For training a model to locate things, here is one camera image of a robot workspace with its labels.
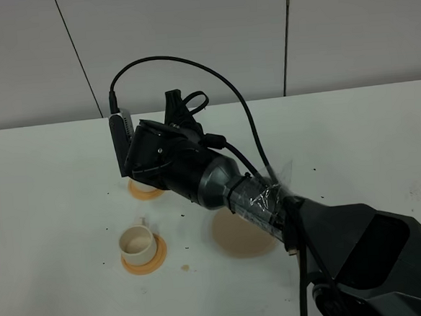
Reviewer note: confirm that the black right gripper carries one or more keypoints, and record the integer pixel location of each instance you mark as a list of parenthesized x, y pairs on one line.
[(152, 150)]

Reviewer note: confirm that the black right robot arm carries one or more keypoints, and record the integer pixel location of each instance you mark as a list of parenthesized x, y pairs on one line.
[(353, 260)]

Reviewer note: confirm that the beige teapot saucer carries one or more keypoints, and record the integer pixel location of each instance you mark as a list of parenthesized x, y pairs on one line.
[(239, 238)]

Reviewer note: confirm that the white far teacup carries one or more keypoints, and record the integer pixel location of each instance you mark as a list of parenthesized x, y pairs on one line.
[(140, 187)]

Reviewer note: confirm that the white teacup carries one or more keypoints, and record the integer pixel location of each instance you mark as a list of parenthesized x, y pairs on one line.
[(140, 187), (137, 244)]

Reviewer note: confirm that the orange far coaster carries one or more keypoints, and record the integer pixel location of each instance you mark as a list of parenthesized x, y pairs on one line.
[(144, 196)]

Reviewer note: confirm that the orange coaster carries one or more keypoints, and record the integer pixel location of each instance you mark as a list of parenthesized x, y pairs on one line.
[(153, 264), (144, 196)]

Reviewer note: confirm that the white near teacup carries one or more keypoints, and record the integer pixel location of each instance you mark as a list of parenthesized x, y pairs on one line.
[(137, 244)]

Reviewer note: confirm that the orange near coaster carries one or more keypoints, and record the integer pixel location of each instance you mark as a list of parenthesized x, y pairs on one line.
[(153, 264)]

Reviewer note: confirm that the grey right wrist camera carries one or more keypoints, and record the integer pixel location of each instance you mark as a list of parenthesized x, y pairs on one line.
[(121, 129)]

